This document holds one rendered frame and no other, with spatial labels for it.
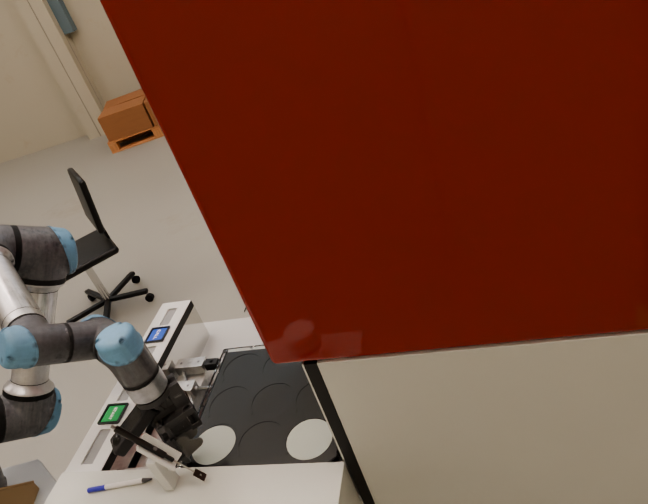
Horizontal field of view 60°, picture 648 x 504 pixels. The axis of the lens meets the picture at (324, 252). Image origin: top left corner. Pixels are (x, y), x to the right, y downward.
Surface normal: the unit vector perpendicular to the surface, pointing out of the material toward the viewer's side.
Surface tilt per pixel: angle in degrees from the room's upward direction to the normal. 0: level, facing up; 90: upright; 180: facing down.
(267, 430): 0
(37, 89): 90
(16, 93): 90
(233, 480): 0
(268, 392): 0
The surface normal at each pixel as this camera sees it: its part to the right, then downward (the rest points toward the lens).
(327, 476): -0.28, -0.80
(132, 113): 0.14, 0.52
